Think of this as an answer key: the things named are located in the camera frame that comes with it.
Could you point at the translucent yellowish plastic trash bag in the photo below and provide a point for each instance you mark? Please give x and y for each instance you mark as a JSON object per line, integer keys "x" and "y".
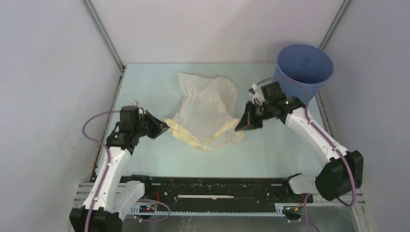
{"x": 205, "y": 119}

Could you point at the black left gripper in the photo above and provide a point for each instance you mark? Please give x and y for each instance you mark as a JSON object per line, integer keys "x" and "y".
{"x": 157, "y": 129}

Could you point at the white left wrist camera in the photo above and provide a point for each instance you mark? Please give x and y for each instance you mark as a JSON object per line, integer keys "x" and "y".
{"x": 136, "y": 104}

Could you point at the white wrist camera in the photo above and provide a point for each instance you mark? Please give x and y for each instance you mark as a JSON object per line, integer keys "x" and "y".
{"x": 257, "y": 97}
{"x": 136, "y": 104}

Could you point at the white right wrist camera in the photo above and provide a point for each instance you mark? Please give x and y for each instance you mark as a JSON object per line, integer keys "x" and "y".
{"x": 257, "y": 97}

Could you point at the blue plastic trash bin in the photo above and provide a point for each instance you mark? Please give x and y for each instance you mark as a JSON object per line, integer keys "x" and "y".
{"x": 302, "y": 70}

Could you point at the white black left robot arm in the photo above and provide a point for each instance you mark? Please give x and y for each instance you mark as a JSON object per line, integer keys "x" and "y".
{"x": 103, "y": 210}

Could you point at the left aluminium frame post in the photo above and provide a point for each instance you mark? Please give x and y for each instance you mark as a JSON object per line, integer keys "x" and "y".
{"x": 96, "y": 19}

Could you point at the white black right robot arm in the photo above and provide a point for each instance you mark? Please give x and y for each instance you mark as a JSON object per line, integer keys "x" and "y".
{"x": 342, "y": 170}

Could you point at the grey slotted cable duct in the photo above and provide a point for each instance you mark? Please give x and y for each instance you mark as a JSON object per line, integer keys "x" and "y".
{"x": 279, "y": 211}

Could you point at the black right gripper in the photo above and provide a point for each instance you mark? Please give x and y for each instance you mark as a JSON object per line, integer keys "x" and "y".
{"x": 248, "y": 121}

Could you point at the aluminium frame post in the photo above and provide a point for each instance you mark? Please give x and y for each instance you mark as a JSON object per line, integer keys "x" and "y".
{"x": 335, "y": 23}
{"x": 96, "y": 19}

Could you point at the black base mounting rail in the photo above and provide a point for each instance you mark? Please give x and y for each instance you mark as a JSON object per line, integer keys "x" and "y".
{"x": 214, "y": 194}

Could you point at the right aluminium frame post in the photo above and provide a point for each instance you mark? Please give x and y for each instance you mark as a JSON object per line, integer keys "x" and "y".
{"x": 335, "y": 23}

